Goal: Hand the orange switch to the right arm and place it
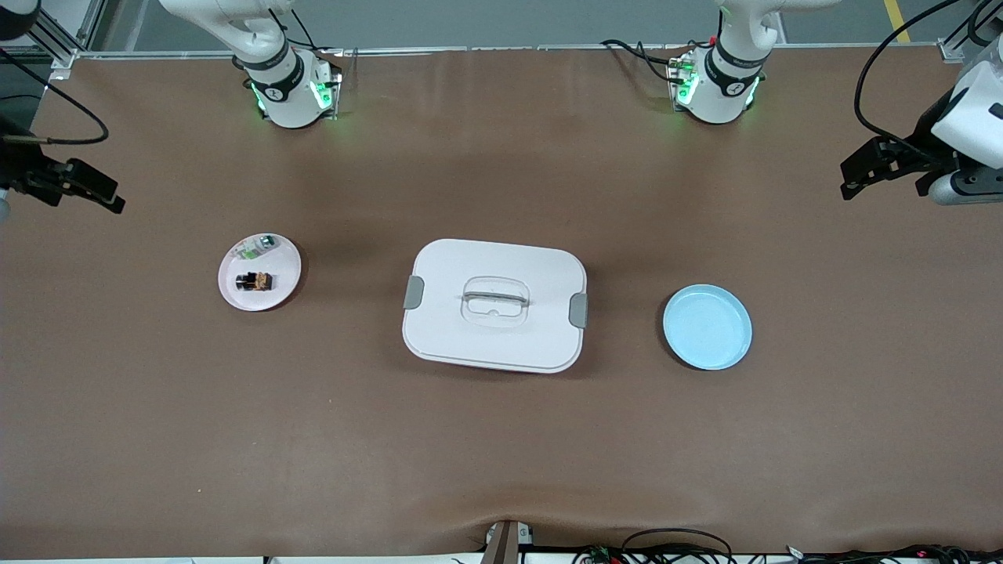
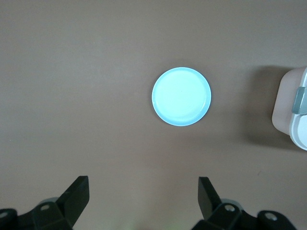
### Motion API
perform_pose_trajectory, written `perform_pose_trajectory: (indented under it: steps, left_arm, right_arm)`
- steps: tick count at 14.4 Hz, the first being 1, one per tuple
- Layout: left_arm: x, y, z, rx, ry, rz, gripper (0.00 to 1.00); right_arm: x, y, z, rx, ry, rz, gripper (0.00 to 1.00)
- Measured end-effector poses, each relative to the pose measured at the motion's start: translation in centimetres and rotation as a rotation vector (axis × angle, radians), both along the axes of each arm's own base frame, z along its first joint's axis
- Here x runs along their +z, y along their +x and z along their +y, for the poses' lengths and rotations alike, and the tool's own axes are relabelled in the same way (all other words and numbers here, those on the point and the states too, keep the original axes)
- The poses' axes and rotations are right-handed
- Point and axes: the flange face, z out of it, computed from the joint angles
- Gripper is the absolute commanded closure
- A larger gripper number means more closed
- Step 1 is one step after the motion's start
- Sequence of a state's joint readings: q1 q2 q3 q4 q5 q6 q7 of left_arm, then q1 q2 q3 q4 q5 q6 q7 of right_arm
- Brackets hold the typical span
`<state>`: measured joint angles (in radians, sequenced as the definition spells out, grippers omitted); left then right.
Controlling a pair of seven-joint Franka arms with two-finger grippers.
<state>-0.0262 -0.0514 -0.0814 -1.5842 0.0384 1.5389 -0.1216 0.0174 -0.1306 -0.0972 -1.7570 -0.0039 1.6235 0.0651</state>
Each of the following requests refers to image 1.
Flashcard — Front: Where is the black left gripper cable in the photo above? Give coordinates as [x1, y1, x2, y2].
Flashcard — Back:
[854, 0, 966, 157]

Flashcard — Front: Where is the light blue round plate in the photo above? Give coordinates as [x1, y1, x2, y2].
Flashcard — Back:
[662, 284, 753, 371]

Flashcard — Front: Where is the metal table edge bracket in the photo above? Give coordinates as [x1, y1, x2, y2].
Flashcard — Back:
[481, 520, 535, 564]

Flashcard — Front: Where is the aluminium frame corner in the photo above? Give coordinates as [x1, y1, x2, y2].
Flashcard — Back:
[0, 0, 107, 79]
[939, 0, 1003, 65]

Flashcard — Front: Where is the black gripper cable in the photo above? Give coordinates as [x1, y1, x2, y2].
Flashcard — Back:
[854, 0, 966, 157]
[0, 45, 110, 146]

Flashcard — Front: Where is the black left base cable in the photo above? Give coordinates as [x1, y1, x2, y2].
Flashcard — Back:
[600, 38, 692, 84]

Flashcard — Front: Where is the white lidded storage box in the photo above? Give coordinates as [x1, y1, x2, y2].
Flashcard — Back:
[401, 238, 588, 374]

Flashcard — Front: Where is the pink round plate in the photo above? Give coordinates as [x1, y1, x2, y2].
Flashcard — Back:
[217, 233, 302, 313]

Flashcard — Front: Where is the black cable bundle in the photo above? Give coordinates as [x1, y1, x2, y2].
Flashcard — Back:
[784, 544, 1003, 564]

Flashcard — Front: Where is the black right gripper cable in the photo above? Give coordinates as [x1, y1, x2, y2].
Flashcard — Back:
[0, 45, 110, 146]

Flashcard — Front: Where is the looped black cable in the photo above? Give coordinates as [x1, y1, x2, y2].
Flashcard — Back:
[621, 528, 735, 564]

